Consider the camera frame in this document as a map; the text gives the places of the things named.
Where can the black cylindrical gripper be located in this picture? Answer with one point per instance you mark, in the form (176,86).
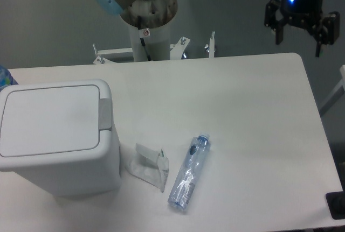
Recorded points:
(304,14)

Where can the white push-top trash can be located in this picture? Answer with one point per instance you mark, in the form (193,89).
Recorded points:
(61,136)

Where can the clear plastic water bottle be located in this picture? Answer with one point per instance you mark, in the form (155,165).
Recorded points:
(190,172)

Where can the crumpled white plastic wrapper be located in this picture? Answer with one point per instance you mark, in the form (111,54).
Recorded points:
(151,166)

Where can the blue bottle at left edge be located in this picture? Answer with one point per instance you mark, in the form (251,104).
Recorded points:
(6,78)

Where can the white frame at right edge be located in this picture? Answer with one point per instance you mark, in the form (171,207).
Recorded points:
(336,93)

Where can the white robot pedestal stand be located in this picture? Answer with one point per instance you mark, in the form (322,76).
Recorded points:
(148,23)

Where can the black table clamp mount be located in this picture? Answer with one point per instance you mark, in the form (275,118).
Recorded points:
(335,201)

